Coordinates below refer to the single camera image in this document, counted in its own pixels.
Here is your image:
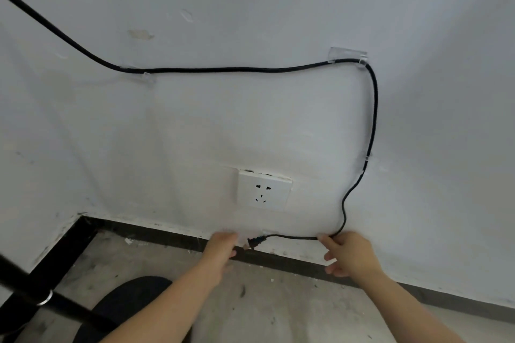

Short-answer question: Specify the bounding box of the person's right hand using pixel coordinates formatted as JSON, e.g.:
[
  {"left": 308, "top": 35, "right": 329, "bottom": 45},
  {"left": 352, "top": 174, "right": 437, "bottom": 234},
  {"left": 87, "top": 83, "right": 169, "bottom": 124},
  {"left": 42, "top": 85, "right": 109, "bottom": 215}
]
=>
[{"left": 317, "top": 231, "right": 384, "bottom": 278}]

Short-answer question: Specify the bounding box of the person's left hand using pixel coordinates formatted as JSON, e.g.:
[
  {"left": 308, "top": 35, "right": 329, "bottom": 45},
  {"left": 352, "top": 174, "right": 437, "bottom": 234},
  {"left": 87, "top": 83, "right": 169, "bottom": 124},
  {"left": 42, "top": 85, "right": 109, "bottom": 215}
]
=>
[{"left": 202, "top": 231, "right": 239, "bottom": 276}]

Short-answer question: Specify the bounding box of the black power cable with plug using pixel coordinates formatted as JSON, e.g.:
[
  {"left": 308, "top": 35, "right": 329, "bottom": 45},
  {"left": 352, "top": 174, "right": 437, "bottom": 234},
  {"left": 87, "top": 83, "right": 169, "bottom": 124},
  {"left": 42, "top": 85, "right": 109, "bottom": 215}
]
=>
[{"left": 0, "top": 0, "right": 379, "bottom": 251}]

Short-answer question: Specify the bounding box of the black baseboard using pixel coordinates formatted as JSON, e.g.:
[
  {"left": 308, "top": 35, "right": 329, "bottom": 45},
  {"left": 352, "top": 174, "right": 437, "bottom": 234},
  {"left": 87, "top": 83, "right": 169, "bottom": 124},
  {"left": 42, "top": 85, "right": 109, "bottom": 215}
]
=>
[{"left": 0, "top": 213, "right": 515, "bottom": 343}]

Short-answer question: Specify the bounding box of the person's left forearm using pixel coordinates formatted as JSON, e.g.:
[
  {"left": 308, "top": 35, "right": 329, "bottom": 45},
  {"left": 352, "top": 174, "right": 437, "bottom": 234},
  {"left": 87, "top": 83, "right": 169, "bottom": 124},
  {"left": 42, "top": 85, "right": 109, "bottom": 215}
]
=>
[{"left": 100, "top": 258, "right": 227, "bottom": 343}]

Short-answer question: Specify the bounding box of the white wall socket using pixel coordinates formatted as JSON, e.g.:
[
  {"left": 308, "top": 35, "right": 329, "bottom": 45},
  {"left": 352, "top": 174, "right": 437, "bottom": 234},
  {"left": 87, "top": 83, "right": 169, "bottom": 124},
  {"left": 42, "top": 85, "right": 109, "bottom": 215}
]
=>
[{"left": 236, "top": 168, "right": 294, "bottom": 212}]

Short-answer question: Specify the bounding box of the large clear cable clip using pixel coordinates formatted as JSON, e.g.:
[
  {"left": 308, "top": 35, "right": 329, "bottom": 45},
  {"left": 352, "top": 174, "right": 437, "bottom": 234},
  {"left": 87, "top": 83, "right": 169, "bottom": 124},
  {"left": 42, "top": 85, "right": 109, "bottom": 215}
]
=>
[{"left": 329, "top": 47, "right": 369, "bottom": 70}]

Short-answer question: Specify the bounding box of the person's right forearm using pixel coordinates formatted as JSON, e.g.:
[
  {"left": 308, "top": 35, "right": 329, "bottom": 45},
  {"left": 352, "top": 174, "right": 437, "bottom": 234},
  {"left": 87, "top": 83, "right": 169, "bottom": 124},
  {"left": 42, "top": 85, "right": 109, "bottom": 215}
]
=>
[{"left": 349, "top": 268, "right": 468, "bottom": 343}]

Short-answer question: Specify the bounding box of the flat clear cable clip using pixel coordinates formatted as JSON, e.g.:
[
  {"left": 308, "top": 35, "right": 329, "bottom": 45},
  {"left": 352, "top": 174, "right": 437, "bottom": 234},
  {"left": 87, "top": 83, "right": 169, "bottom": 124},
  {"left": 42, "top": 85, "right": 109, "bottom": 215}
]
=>
[{"left": 120, "top": 65, "right": 157, "bottom": 85}]

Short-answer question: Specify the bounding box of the black pole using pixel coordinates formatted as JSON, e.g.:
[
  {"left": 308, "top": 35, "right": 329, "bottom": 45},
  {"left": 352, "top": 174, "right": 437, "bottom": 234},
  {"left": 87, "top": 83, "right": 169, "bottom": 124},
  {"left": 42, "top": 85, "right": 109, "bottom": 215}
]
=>
[{"left": 0, "top": 253, "right": 118, "bottom": 336}]

